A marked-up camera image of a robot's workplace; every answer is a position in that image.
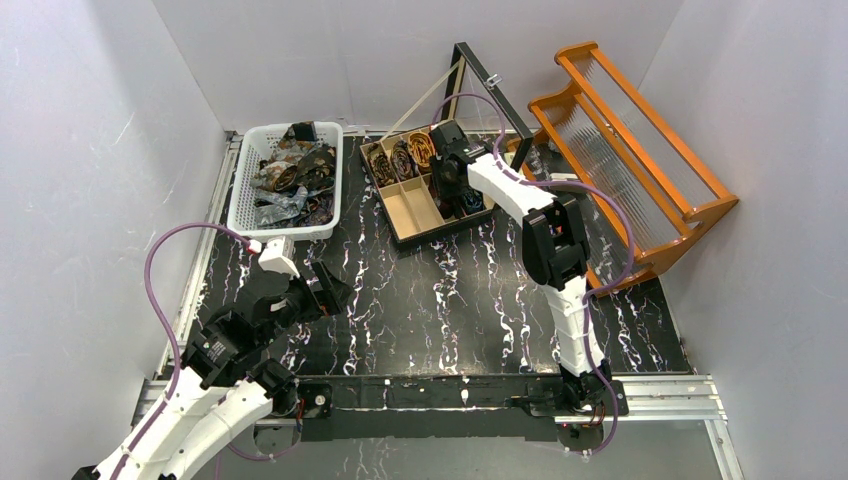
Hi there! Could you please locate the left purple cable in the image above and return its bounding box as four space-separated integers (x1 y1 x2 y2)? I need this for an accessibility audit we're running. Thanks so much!
112 223 303 480

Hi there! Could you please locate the pile of patterned ties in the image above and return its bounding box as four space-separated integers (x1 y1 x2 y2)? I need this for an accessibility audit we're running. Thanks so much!
250 122 336 229

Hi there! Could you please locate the purple cable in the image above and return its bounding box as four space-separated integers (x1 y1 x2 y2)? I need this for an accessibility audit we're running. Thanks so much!
430 92 637 458
112 223 303 480

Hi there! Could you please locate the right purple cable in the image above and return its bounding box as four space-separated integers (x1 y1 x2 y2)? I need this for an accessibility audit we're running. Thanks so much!
430 92 637 458

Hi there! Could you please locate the rolled orange tie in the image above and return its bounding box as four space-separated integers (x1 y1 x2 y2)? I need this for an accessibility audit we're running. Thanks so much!
407 132 436 174

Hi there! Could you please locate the rolled purple patterned tie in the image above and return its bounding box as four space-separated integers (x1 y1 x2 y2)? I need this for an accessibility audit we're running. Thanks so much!
390 140 416 181

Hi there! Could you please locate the white plastic basket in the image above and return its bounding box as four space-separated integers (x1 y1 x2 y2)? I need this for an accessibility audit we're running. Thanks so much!
226 121 344 241

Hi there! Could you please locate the white stapler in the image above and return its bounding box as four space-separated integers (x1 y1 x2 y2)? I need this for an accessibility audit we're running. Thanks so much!
550 173 580 182

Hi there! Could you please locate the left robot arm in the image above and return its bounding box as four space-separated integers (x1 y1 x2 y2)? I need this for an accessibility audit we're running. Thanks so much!
74 238 352 479

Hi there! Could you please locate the rolled dark striped tie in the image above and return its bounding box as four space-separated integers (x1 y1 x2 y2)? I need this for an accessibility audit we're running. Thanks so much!
367 143 396 188

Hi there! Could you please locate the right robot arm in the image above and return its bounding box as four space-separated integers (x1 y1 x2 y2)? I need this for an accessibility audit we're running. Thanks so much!
428 120 610 411

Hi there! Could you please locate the blue green tie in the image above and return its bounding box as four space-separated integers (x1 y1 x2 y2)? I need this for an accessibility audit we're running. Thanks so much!
460 189 486 215

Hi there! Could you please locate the red patterned tie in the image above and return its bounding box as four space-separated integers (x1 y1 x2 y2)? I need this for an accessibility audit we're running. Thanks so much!
437 204 454 221

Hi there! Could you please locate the wooden tie storage box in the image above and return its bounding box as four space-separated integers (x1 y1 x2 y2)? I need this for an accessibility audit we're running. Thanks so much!
359 126 495 249

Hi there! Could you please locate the glass box lid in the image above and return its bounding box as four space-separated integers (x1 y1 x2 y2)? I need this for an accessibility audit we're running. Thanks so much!
433 42 534 171

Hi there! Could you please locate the orange wooden rack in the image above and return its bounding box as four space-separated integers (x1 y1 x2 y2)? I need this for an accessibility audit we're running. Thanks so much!
528 42 739 287

